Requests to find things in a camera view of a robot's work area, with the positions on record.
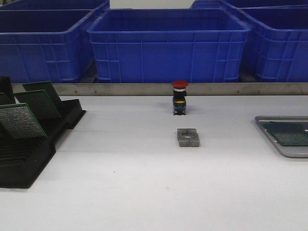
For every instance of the green perforated circuit board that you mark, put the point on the green perforated circuit board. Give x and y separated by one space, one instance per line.
40 104
19 121
287 134

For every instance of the silver metal tray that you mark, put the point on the silver metal tray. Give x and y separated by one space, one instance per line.
287 151

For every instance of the red emergency stop button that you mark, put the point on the red emergency stop button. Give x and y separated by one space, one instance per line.
179 94

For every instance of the grey metal clamp block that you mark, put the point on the grey metal clamp block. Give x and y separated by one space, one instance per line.
188 137

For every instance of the centre blue plastic crate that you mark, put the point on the centre blue plastic crate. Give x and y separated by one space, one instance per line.
161 46

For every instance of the blue plastic crate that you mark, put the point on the blue plastic crate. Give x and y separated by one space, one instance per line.
45 45
277 45
161 46

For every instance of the back right blue crate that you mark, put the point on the back right blue crate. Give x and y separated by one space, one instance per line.
203 4

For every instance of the left blue plastic crate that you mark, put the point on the left blue plastic crate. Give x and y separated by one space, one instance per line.
45 45

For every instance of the right blue plastic crate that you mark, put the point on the right blue plastic crate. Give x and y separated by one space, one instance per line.
277 45

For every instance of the back left blue crate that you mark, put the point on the back left blue crate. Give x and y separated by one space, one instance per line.
56 5

